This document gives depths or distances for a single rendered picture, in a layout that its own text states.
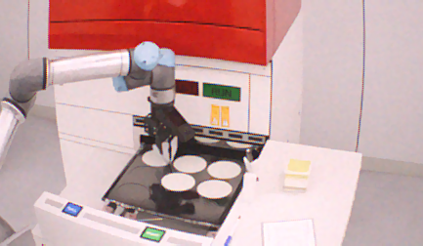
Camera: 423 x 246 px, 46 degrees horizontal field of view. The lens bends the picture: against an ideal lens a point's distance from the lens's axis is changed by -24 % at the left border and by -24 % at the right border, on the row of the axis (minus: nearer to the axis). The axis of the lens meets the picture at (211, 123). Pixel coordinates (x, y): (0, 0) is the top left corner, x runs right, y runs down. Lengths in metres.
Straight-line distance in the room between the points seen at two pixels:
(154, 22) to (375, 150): 2.09
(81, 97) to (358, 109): 1.86
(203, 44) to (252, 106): 0.25
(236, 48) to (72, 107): 0.70
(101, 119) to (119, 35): 0.37
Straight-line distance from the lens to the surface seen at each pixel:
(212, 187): 1.86
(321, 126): 3.61
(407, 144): 3.62
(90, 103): 2.17
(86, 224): 1.61
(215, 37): 1.83
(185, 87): 1.98
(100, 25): 1.98
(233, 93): 1.94
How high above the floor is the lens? 1.93
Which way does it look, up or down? 28 degrees down
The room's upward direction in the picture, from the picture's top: straight up
